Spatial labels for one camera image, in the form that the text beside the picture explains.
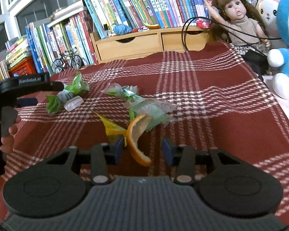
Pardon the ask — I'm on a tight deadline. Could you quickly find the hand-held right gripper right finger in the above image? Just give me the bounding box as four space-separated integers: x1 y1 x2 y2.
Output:
162 138 246 185

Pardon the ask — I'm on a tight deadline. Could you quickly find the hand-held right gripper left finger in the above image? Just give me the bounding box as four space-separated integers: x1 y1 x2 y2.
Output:
42 136 125 186

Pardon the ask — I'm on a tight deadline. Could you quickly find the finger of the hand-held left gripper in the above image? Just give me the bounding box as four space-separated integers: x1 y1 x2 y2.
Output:
49 82 65 92

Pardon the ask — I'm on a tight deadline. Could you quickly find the orange peel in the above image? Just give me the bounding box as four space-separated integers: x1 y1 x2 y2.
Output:
126 114 153 167

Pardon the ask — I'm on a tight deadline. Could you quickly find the person's left hand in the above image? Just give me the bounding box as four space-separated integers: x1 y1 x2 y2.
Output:
0 114 23 153

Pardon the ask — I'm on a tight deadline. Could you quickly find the red plastic crate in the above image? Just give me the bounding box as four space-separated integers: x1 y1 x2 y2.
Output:
8 56 38 77

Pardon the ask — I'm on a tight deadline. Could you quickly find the green clear plastic wrapper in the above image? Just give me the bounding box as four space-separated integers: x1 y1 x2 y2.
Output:
46 72 90 115

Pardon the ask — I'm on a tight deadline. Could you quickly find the yellow plastic wrapper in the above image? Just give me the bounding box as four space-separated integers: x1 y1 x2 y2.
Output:
93 112 129 147

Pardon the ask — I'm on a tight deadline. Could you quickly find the clear wrapped candy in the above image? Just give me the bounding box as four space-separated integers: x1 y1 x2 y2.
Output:
63 96 84 112

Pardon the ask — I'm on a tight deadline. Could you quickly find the row of pale books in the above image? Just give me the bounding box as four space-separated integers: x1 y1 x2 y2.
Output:
0 60 10 82

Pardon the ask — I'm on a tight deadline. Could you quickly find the black model bicycle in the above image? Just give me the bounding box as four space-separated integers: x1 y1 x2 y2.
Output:
51 49 83 74

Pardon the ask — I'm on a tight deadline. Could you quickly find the stack of flat picture books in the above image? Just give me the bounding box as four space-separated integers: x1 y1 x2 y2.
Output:
5 36 32 66

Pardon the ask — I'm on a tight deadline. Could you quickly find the crumpled clear plastic wrapper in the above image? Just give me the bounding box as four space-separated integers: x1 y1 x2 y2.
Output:
124 97 177 133

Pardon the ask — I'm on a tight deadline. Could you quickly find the row of tall children's books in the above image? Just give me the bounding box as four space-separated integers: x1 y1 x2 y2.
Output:
25 11 97 74

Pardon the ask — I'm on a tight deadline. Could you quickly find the twisted clear green wrapper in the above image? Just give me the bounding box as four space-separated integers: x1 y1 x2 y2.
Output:
101 83 145 104

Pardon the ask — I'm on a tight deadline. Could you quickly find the beige rolled scroll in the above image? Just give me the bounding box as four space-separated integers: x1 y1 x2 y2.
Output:
50 5 85 21

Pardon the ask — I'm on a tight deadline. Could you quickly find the red plaid cloth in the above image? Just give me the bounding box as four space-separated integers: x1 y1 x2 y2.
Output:
0 41 289 225

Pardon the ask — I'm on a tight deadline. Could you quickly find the wooden drawer organizer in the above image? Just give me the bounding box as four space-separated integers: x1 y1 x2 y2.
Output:
90 26 211 64

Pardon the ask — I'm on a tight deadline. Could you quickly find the blue yarn ball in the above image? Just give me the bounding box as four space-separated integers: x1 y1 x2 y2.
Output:
113 23 132 34

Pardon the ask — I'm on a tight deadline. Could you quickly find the yellow curved ornament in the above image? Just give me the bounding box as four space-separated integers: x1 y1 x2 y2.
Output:
143 21 161 29

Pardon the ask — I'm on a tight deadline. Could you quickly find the row of blue paperback books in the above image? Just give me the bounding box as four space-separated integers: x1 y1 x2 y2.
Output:
81 0 225 39

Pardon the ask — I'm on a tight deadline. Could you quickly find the pink crochet flower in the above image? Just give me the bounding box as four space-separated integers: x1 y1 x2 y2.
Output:
196 19 211 28

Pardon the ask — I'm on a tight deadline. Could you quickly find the brown-haired doll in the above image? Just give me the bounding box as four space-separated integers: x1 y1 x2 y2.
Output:
203 0 272 78

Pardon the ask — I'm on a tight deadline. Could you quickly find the pink white plush rabbit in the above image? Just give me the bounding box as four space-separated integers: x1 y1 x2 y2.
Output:
255 0 289 50

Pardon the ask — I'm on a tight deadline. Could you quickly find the black cable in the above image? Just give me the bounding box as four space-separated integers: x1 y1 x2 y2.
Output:
181 0 283 51

